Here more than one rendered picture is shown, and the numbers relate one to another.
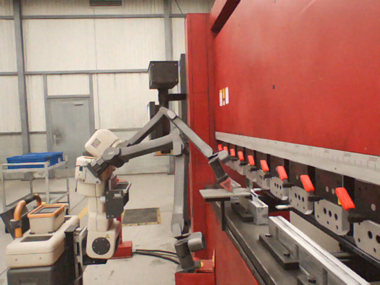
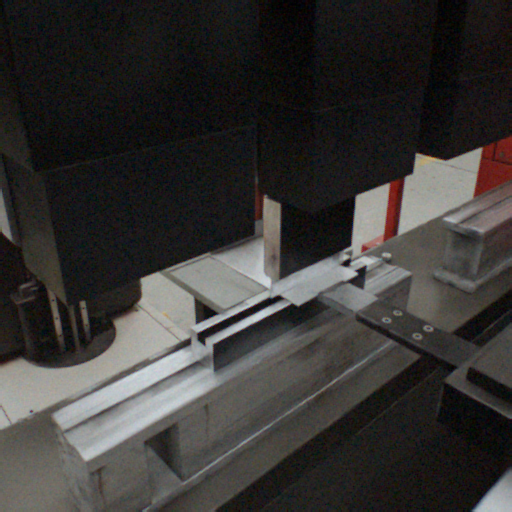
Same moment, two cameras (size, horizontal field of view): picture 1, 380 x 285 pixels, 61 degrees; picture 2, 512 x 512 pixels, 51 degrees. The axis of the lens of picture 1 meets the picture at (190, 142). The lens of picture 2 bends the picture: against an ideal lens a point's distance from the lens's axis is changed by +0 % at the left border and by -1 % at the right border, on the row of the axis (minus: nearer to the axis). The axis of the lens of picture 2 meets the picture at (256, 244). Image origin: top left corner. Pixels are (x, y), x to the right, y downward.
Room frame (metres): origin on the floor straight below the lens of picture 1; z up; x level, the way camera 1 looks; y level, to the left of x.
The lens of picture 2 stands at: (1.57, -0.67, 1.27)
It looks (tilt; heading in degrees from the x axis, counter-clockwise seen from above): 27 degrees down; 54
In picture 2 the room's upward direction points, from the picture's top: straight up
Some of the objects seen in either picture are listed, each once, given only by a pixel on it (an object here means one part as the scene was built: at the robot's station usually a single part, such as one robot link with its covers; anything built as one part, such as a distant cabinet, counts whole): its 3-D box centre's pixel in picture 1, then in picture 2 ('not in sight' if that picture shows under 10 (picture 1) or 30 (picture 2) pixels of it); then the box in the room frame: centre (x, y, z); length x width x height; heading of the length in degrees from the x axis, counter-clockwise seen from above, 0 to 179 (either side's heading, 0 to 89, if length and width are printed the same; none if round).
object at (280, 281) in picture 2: (248, 181); (310, 235); (1.88, -0.33, 1.05); 0.10 x 0.02 x 0.10; 5
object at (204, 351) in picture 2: (250, 194); (287, 306); (1.85, -0.34, 0.98); 0.20 x 0.03 x 0.03; 5
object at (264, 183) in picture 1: (269, 169); not in sight; (1.51, -0.37, 1.18); 0.15 x 0.09 x 0.17; 5
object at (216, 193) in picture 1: (223, 192); (214, 236); (1.87, -0.19, 1.00); 0.26 x 0.18 x 0.01; 95
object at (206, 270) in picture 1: (197, 276); not in sight; (1.36, -0.01, 0.75); 0.20 x 0.16 x 0.18; 174
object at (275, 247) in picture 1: (276, 249); not in sight; (1.27, -0.33, 0.89); 0.30 x 0.05 x 0.03; 5
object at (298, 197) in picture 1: (309, 185); not in sight; (1.11, -0.41, 1.18); 0.15 x 0.09 x 0.17; 5
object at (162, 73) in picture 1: (163, 111); not in sight; (3.08, 0.24, 1.53); 0.51 x 0.25 x 0.85; 10
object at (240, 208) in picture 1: (241, 211); not in sight; (1.84, -0.28, 0.89); 0.30 x 0.05 x 0.03; 5
